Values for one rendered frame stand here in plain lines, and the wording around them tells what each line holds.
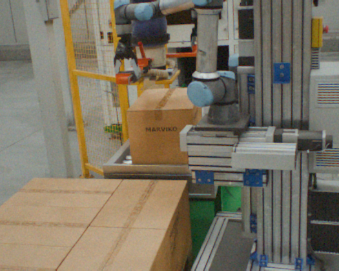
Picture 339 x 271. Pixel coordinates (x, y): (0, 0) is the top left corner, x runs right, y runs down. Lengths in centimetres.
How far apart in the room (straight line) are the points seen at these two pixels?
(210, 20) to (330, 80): 61
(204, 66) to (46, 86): 203
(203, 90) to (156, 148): 101
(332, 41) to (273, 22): 913
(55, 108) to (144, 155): 111
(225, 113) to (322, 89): 44
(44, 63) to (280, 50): 206
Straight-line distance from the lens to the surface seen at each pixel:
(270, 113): 232
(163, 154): 294
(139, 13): 219
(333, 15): 1145
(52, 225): 251
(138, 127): 291
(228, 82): 213
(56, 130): 388
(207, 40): 198
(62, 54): 605
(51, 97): 383
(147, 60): 261
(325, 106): 225
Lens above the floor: 165
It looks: 18 degrees down
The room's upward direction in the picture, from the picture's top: 4 degrees counter-clockwise
